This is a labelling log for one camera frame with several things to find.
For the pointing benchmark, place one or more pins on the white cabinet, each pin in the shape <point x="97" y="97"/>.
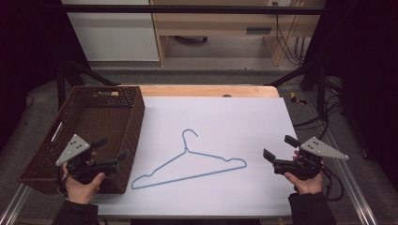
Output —
<point x="115" y="34"/>

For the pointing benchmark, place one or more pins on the light wooden desk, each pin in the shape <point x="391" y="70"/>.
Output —
<point x="219" y="23"/>

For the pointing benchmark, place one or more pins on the white table sheet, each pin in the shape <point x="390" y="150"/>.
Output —
<point x="225" y="125"/>

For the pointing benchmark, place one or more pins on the aluminium rail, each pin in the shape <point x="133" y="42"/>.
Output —
<point x="14" y="206"/>
<point x="350" y="181"/>

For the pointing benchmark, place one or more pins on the person's right hand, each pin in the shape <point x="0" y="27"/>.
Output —
<point x="309" y="186"/>

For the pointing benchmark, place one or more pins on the brown woven basket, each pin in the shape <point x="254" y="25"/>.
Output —
<point x="100" y="120"/>

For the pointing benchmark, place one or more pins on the yellow and black tool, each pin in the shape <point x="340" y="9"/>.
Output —
<point x="295" y="98"/>

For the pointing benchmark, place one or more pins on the black horizontal frame bar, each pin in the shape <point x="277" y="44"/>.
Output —
<point x="187" y="9"/>

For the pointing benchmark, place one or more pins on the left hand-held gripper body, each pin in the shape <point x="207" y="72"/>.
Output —
<point x="73" y="149"/>

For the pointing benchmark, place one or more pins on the person's left hand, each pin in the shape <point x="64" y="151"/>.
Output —
<point x="82" y="191"/>

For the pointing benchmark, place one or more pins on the black frame strut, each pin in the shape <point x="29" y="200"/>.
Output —
<point x="84" y="73"/>
<point x="300" y="73"/>

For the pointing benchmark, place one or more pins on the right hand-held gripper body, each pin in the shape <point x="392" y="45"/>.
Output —
<point x="322" y="149"/>

